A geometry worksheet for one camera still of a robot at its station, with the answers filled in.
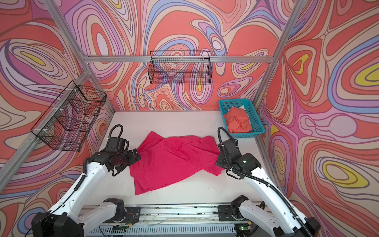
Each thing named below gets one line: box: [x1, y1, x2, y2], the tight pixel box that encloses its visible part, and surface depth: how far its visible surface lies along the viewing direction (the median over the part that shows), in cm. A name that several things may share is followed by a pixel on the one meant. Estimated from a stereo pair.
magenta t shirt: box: [129, 130, 225, 196], surface depth 91 cm
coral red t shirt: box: [223, 107, 253, 134], surface depth 106 cm
